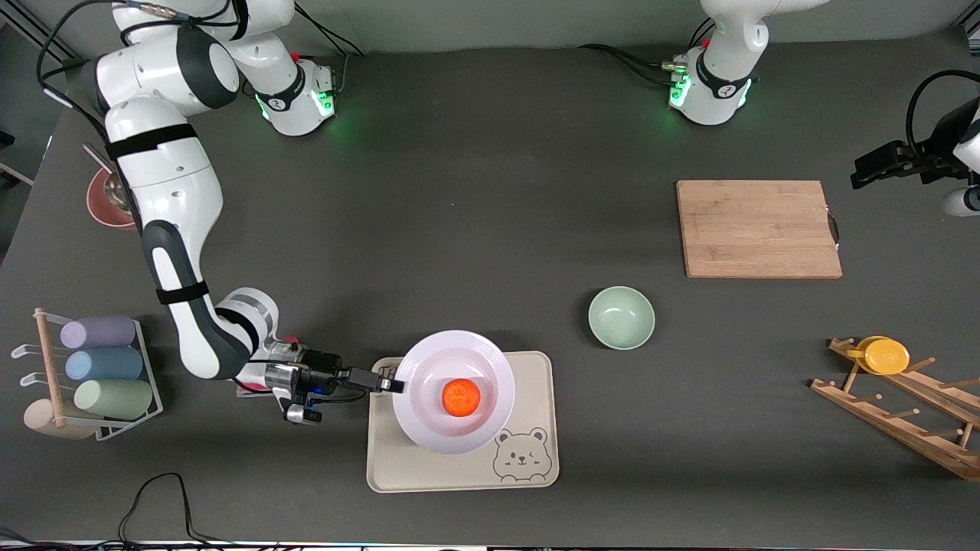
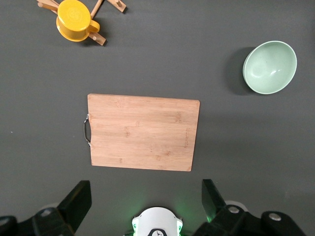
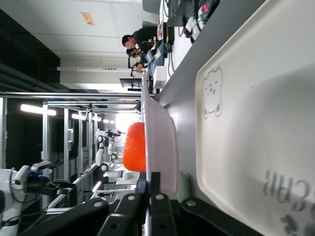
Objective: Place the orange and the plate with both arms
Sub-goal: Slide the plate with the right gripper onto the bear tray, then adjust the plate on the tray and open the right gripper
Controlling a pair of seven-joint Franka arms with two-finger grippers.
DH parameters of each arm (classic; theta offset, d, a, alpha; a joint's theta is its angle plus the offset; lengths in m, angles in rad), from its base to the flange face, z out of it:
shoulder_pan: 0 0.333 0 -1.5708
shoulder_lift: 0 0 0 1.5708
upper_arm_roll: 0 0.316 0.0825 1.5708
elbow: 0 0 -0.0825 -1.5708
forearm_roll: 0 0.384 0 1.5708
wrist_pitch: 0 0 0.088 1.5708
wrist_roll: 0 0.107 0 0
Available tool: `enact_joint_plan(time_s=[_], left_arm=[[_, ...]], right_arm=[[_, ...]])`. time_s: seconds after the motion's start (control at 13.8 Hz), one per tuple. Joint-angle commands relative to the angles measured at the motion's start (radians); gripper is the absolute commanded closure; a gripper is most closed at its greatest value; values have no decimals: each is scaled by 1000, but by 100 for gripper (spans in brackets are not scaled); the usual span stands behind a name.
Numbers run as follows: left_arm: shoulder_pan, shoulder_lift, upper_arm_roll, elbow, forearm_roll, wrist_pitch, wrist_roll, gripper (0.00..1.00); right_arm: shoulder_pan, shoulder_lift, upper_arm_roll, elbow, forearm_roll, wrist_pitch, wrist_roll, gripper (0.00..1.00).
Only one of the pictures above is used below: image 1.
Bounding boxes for pink folded cloth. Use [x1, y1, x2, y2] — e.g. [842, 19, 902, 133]
[236, 335, 301, 399]

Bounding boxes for black right arm base cables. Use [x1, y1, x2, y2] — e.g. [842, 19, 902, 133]
[295, 4, 365, 94]

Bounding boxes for pink bowl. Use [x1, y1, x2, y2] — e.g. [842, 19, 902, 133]
[86, 165, 143, 231]

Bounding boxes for wooden mug rack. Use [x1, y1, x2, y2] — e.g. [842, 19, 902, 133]
[810, 337, 980, 482]

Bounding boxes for metal scoop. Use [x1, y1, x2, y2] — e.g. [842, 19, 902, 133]
[83, 142, 132, 212]

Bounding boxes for wooden cutting board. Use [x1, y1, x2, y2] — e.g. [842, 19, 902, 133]
[676, 180, 844, 279]

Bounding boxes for blue cup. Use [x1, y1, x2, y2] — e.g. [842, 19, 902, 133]
[65, 347, 145, 383]

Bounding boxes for black arm base cables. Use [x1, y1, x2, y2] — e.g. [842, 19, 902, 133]
[576, 17, 717, 89]
[295, 4, 365, 94]

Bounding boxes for light green bowl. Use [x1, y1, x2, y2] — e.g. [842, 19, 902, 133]
[588, 285, 656, 351]

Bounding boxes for black cable on table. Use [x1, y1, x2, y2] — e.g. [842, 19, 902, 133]
[0, 472, 307, 551]

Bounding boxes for white wire cup rack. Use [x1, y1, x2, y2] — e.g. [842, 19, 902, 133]
[11, 307, 164, 442]

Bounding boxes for yellow mug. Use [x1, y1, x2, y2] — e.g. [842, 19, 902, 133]
[855, 335, 911, 376]

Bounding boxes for beige cup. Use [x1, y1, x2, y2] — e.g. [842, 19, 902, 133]
[23, 398, 97, 442]

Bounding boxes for green cup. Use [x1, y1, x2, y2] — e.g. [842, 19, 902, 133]
[73, 379, 154, 421]

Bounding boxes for orange fruit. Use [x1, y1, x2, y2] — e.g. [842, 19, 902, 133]
[442, 378, 482, 419]

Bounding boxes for beige bear print tray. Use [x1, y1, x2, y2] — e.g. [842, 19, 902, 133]
[366, 350, 560, 494]

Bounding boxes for white round plate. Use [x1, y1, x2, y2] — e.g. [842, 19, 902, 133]
[392, 330, 516, 455]

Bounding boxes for purple cup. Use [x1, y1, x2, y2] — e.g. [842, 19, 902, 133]
[60, 315, 137, 350]

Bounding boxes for black left arm base cables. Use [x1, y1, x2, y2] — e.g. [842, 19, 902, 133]
[576, 17, 717, 89]

